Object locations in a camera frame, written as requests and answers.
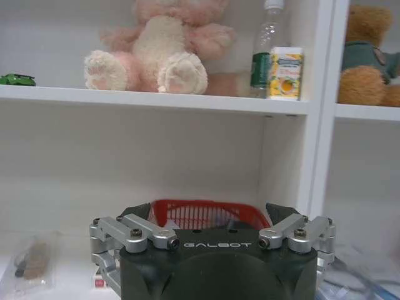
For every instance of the clear plastic bottle green label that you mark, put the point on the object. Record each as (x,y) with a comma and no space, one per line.
(265,47)

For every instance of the pink plush bunny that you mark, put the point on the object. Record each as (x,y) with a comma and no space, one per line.
(156,47)

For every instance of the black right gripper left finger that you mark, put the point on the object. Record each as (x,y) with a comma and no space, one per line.
(131,228)

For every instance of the red plastic basket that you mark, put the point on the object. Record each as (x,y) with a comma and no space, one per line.
(212,214)

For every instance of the clear plastic packaging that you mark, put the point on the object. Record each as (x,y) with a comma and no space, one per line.
(359,278)

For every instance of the white shelf unit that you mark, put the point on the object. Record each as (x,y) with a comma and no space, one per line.
(200,103)

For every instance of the green toy car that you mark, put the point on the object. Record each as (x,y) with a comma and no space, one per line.
(17,78)

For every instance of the brown teddy bear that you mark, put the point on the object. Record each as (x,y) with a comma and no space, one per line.
(368,53)

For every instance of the white yellow-labelled canister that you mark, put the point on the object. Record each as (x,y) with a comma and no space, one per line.
(286,73)

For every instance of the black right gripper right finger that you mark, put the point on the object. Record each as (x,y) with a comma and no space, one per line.
(293,228)

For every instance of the small red white box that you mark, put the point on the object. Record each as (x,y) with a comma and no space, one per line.
(100,277)

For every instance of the clear bag with brown contents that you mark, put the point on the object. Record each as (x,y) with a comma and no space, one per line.
(32,256)

